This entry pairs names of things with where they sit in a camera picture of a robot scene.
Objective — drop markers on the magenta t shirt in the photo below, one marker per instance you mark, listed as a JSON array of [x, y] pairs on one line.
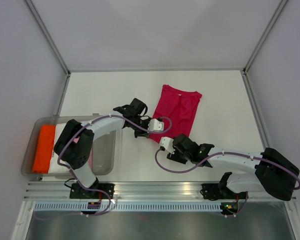
[[180, 107]]

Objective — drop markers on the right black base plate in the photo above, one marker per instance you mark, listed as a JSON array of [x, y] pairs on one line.
[[211, 191]]

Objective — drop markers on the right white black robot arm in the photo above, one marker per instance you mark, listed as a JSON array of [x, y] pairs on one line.
[[267, 171]]

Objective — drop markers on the aluminium frame post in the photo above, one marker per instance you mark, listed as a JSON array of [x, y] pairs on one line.
[[47, 36], [265, 34]]

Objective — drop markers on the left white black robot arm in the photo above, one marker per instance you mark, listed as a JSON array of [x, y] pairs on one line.
[[73, 156]]

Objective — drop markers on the right aluminium frame post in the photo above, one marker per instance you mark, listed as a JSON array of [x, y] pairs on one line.
[[265, 34]]

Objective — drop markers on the clear plastic bin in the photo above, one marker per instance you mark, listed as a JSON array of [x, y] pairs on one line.
[[103, 149]]

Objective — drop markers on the aluminium mounting rail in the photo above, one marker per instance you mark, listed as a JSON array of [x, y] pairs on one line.
[[126, 191]]

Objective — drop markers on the pink rolled t shirt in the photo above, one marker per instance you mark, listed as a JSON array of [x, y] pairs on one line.
[[90, 159]]

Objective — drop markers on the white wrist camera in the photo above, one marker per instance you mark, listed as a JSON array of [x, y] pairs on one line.
[[167, 144], [156, 125]]

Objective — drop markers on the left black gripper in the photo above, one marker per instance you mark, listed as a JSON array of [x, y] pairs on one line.
[[145, 133]]

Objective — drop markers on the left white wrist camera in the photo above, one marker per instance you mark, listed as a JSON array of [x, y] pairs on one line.
[[156, 125]]

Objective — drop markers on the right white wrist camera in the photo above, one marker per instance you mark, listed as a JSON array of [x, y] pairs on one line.
[[167, 144]]

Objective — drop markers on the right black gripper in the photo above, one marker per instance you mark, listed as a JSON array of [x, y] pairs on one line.
[[176, 157]]

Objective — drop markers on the white slotted cable duct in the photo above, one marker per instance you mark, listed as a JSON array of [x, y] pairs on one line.
[[129, 206]]

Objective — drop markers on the left aluminium frame post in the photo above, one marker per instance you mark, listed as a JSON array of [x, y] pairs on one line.
[[47, 36]]

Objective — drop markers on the orange rolled t shirt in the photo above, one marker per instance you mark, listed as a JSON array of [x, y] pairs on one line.
[[44, 150]]

